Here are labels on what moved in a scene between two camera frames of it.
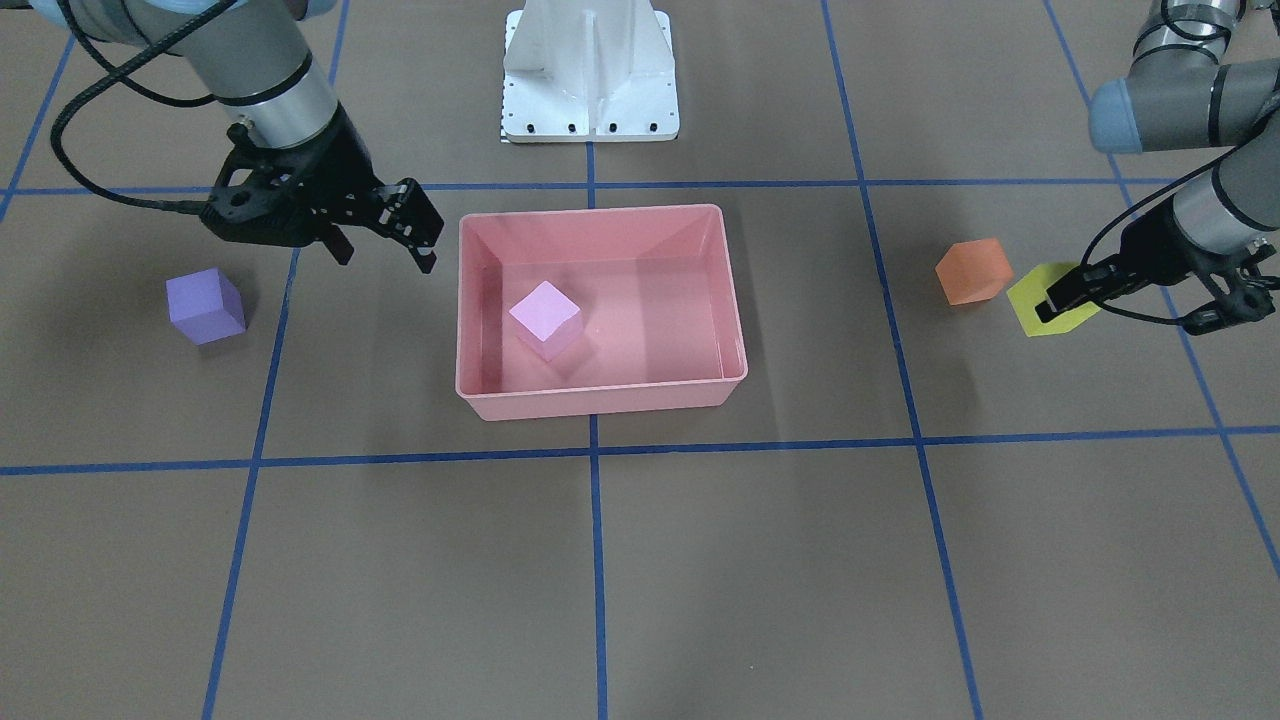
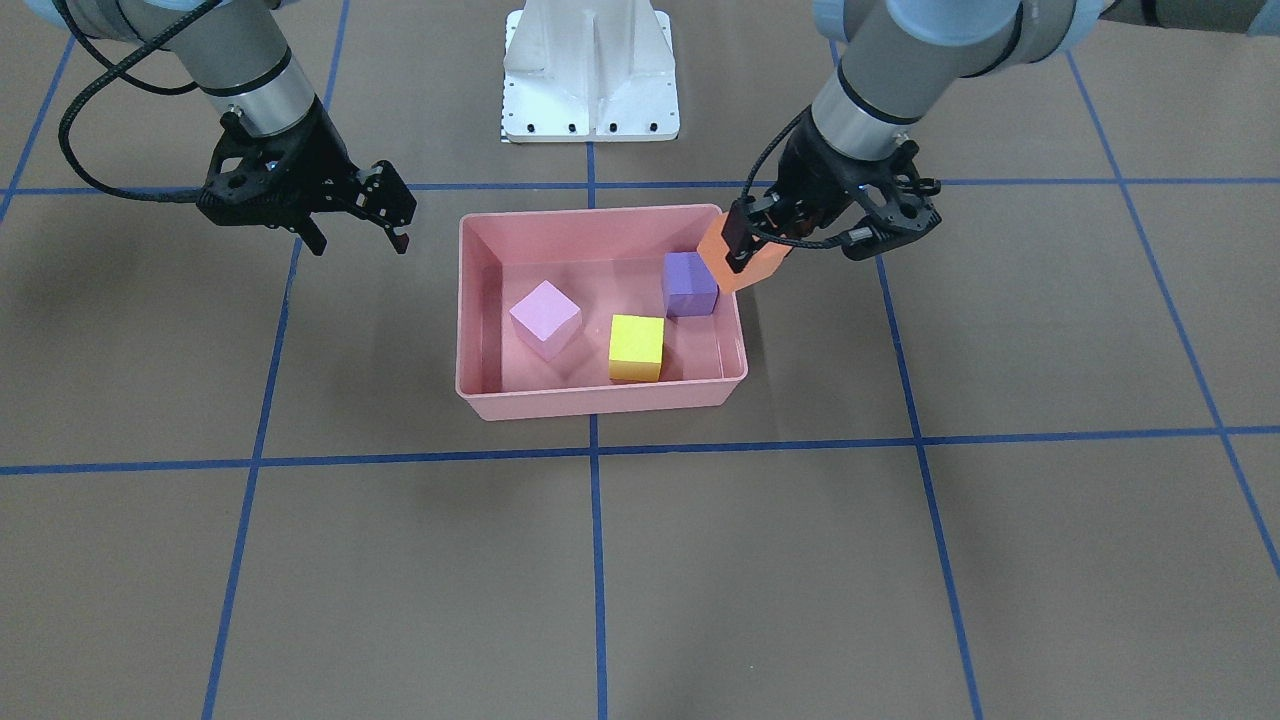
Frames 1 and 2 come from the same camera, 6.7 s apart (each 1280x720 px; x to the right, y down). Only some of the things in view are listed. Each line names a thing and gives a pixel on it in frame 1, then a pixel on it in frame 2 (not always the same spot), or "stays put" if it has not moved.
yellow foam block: [1031, 292] to [636, 347]
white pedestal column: [588, 71] stays put
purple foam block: [205, 305] to [689, 287]
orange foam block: [974, 271] to [764, 261]
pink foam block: [547, 319] stays put
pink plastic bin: [655, 287] stays put
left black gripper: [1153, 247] to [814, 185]
